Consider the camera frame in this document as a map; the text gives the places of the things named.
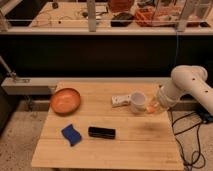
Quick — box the orange wooden bowl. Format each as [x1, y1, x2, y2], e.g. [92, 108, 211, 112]
[50, 88, 81, 116]

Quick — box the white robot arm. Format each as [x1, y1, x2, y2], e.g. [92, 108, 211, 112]
[146, 65, 213, 115]

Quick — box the white ceramic cup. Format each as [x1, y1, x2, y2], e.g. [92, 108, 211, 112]
[130, 92, 146, 114]

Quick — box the metal clamp bracket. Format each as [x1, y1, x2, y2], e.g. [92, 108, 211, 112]
[0, 55, 30, 83]

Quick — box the white vertical post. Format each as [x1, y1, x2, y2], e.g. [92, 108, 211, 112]
[87, 0, 96, 32]

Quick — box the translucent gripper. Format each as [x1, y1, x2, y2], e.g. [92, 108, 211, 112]
[146, 90, 167, 114]

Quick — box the white plastic object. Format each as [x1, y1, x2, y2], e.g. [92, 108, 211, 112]
[111, 95, 130, 107]

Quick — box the blue sponge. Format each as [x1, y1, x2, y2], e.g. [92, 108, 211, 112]
[61, 124, 82, 146]

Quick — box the black pouch on shelf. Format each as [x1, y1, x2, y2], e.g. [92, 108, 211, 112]
[110, 12, 134, 27]

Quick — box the orange plastic crate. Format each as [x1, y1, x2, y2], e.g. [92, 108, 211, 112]
[134, 7, 201, 28]

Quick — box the black rectangular eraser block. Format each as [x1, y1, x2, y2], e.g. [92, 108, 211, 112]
[88, 127, 116, 139]

